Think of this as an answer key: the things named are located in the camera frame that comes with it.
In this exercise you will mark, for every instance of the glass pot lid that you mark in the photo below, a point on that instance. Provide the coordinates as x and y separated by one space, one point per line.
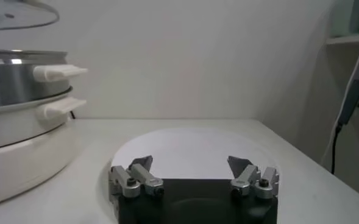
20 15

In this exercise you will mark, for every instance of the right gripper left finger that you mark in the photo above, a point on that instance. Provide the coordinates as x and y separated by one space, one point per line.
150 184

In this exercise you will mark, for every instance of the stainless steel steamer basket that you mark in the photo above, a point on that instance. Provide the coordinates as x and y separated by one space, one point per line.
8 82

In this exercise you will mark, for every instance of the white side shelf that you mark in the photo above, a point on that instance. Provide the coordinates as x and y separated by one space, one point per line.
350 39

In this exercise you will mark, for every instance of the white electric cooker base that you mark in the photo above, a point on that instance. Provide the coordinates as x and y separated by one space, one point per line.
14 164

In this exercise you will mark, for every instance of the white round plate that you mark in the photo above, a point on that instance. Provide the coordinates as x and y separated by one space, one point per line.
191 152

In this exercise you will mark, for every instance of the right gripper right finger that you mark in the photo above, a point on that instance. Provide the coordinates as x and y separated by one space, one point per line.
247 179

